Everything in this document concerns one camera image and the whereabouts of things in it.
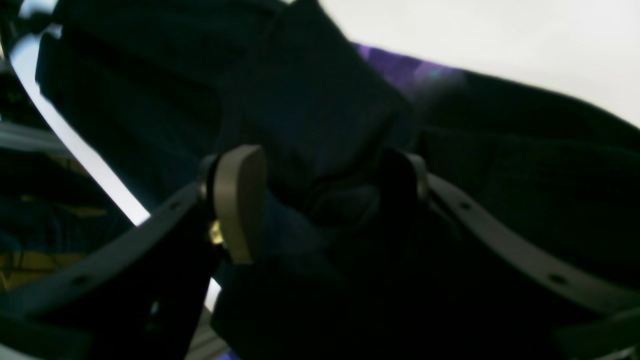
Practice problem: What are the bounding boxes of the black T-shirt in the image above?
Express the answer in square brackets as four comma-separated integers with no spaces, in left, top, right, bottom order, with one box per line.
[36,0,639,360]

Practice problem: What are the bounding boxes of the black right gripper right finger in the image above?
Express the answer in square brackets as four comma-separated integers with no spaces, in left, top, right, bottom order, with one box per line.
[380,149,640,360]

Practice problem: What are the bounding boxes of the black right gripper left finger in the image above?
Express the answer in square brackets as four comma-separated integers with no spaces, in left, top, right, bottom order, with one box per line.
[1,145,267,360]

